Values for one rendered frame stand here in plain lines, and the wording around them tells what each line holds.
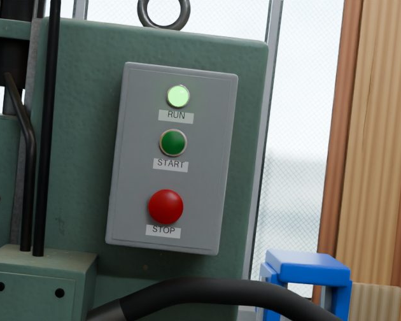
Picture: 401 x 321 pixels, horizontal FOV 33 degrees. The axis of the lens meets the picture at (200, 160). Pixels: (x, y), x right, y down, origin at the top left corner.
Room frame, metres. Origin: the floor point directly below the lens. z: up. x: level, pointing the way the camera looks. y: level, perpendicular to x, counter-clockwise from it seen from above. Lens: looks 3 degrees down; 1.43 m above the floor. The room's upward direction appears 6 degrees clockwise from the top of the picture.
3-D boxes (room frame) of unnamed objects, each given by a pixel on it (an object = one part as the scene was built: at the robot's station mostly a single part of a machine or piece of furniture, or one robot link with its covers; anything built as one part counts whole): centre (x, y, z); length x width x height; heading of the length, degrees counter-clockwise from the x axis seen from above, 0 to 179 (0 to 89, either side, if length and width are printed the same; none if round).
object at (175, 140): (0.58, 0.03, 1.42); 0.02 x 0.01 x 0.02; 91
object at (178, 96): (0.58, 0.03, 1.46); 0.02 x 0.01 x 0.02; 91
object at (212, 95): (0.62, 0.03, 1.40); 0.10 x 0.06 x 0.16; 91
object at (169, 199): (0.58, 0.02, 1.36); 0.03 x 0.01 x 0.03; 91
